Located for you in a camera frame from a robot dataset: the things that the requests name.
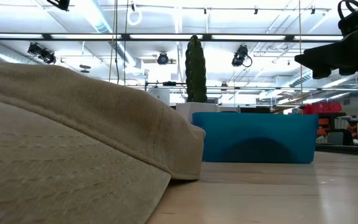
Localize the beige knitted hat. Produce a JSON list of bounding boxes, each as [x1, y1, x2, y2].
[[0, 60, 206, 224]]

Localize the red storage crate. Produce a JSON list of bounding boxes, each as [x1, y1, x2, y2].
[[302, 102, 343, 115]]

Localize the blue plastic bin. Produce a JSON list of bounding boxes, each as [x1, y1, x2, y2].
[[192, 111, 319, 164]]

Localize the green cactus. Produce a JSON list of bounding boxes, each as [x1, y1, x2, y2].
[[185, 34, 208, 104]]

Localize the black round ceiling spotlight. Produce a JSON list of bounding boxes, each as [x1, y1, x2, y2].
[[156, 52, 170, 65]]

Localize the black ceiling spotlight pair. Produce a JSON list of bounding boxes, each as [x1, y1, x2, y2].
[[27, 42, 57, 65]]

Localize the thin hanging cable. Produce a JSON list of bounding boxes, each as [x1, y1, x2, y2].
[[109, 0, 121, 85], [298, 0, 304, 105]]

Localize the black background rail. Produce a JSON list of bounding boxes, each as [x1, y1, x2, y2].
[[144, 84, 358, 92]]

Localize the black overhead camera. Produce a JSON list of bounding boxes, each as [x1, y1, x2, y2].
[[231, 44, 254, 68]]

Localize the black aluminium table frame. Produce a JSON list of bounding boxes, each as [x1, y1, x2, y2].
[[314, 142, 358, 157]]

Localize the black overhead frame bar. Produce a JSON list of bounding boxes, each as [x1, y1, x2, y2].
[[0, 32, 344, 43]]

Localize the white hanging ring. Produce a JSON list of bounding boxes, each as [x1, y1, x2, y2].
[[127, 9, 143, 27]]

